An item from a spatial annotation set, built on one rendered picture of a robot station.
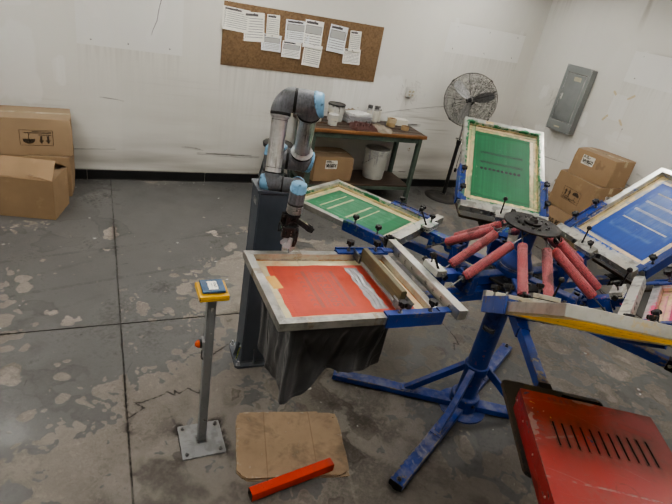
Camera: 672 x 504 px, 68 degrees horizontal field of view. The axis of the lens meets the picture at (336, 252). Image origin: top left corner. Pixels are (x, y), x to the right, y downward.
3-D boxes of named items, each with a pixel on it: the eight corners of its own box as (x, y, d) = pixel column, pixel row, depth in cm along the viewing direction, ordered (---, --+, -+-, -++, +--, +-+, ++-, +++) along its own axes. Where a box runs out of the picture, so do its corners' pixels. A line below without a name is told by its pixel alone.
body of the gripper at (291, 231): (276, 231, 241) (281, 209, 236) (293, 232, 245) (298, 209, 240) (281, 239, 235) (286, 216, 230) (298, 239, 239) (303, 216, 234)
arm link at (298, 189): (308, 180, 233) (308, 187, 225) (303, 202, 238) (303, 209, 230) (291, 177, 232) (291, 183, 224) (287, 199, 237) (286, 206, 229)
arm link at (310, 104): (286, 156, 276) (296, 81, 229) (312, 161, 278) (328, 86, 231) (283, 174, 270) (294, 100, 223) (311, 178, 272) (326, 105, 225)
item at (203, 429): (182, 461, 250) (190, 303, 207) (176, 427, 267) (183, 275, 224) (226, 452, 259) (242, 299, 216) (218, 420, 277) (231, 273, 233)
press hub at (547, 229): (453, 434, 298) (533, 234, 237) (419, 389, 329) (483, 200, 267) (503, 423, 314) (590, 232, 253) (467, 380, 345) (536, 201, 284)
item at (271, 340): (279, 407, 223) (291, 330, 204) (253, 344, 259) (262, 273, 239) (285, 406, 225) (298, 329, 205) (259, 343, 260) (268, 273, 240)
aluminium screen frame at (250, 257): (277, 332, 192) (279, 324, 191) (242, 257, 238) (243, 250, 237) (441, 321, 227) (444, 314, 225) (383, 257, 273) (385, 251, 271)
